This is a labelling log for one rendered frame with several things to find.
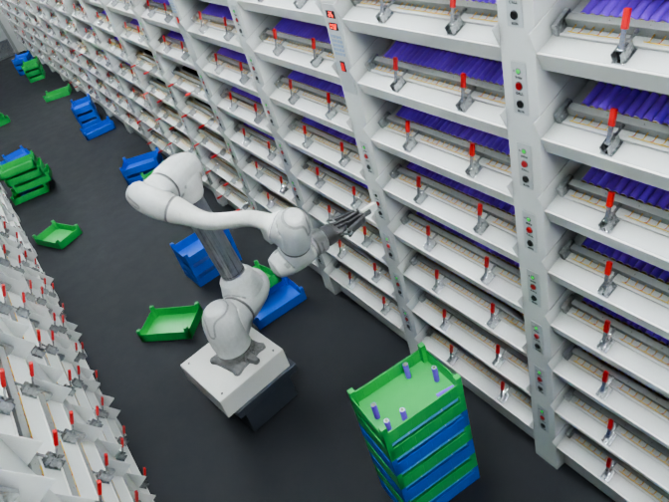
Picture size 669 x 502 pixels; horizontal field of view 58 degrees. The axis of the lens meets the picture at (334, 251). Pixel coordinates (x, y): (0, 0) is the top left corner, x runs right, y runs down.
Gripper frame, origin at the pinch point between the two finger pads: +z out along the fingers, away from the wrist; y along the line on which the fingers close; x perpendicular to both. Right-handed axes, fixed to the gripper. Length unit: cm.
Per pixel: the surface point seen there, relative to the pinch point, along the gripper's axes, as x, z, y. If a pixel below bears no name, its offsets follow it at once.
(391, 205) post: -0.4, 6.9, 4.7
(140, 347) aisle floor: -85, -90, -117
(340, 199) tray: -11.2, 6.0, -30.6
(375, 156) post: 20.7, 5.1, 4.7
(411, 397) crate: -36, -29, 48
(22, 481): 47, -115, 75
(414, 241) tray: -11.1, 6.0, 15.4
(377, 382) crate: -34, -34, 37
